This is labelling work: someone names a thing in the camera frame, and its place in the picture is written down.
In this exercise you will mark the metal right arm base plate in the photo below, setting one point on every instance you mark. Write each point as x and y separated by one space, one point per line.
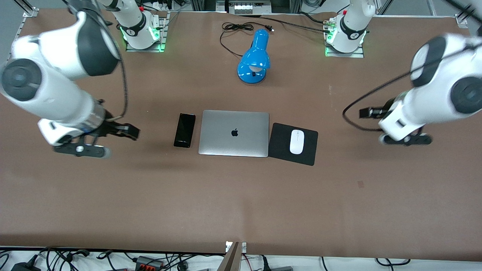
145 49

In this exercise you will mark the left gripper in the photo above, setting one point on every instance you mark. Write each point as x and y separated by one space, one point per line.
388 106

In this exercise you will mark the aluminium frame rail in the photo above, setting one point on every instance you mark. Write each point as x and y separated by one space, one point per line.
461 19
31 12

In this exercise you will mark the black power adapter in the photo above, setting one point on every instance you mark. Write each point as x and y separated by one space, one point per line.
24 267

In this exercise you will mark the white metal bracket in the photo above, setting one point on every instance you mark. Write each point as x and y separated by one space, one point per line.
244 247

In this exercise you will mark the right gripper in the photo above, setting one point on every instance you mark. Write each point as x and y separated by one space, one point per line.
110 127

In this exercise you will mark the brown camera stand post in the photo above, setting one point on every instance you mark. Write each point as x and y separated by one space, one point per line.
232 259

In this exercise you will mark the black box with red connectors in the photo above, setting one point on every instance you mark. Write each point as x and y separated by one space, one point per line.
148 263

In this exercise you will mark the white power strip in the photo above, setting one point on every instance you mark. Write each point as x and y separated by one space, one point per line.
243 7

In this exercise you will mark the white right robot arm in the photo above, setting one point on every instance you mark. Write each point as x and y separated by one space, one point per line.
49 94

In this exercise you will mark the white computer mouse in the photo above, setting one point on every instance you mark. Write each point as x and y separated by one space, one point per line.
296 142

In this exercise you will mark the black mouse pad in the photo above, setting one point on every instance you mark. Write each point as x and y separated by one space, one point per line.
282 150

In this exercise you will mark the blue desk lamp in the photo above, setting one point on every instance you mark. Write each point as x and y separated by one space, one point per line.
256 52

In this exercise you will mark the black smartphone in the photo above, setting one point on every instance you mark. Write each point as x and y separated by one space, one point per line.
184 130

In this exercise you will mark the silver laptop with apple logo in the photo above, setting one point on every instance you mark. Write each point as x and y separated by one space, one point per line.
226 143

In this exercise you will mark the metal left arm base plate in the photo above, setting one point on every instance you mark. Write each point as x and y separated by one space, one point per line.
344 55

